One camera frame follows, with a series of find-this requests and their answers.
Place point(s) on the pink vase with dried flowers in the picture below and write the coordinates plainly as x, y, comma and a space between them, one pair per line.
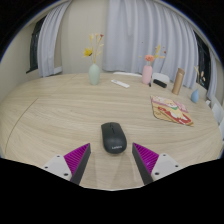
147, 74

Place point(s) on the blue vase with dried flowers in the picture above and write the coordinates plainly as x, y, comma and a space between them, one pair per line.
195, 96

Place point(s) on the green vase with yellow flowers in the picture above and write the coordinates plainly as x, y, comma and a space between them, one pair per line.
94, 74

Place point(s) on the white remote control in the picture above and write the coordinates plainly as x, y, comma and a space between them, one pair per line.
120, 83

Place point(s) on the white chair with low backrest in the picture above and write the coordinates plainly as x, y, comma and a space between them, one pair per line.
126, 73

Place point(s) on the wide white curtain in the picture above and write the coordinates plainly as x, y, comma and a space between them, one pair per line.
143, 26

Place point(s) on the printed cartoon mouse pad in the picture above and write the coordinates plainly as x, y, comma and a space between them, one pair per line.
170, 110

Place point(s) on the narrow white curtain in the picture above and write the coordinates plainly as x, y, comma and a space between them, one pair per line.
50, 40
212, 80

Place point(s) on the black computer mouse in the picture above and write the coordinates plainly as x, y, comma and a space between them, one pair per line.
113, 137

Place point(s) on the white chairs with blue seats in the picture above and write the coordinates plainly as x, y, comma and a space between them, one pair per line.
218, 113

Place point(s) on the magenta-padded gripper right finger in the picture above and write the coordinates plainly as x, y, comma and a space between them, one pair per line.
145, 159

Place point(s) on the dark window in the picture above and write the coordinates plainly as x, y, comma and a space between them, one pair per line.
202, 60
34, 50

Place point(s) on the black rectangular case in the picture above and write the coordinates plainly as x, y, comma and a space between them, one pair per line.
160, 83

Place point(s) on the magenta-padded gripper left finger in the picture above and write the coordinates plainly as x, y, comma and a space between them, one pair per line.
77, 159

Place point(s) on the tan insulated bottle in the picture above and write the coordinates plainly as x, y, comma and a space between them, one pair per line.
178, 82

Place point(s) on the dark marker pen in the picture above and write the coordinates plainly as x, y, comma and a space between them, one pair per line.
150, 83

